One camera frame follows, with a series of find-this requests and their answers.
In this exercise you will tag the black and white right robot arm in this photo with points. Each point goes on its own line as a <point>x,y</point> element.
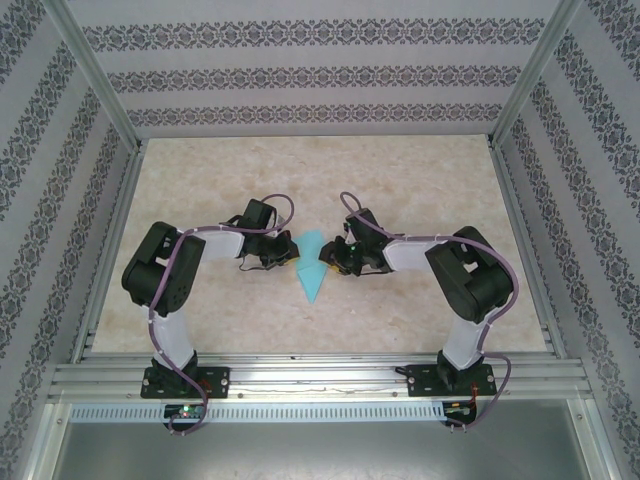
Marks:
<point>475,280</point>

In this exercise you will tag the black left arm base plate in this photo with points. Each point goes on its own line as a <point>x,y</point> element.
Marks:
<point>215,382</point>

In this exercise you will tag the small circuit board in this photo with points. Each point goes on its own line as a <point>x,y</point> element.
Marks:
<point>186,411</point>
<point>460,409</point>

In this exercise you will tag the aluminium frame post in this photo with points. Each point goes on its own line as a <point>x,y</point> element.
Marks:
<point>530,75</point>
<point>98,75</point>

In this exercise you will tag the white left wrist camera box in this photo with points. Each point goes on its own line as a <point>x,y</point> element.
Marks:
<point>281,220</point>

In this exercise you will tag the long aluminium mounting rail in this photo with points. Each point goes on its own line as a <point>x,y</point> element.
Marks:
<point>320,375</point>

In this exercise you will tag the aluminium side rail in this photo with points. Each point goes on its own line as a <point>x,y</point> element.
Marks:
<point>120,200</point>
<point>511,200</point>

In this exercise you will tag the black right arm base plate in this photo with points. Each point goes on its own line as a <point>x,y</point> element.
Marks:
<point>422,382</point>

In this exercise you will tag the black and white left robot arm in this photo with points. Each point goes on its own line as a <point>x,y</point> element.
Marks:
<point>160,265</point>

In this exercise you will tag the light blue paper sheet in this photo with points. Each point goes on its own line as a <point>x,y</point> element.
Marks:
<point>312,285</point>

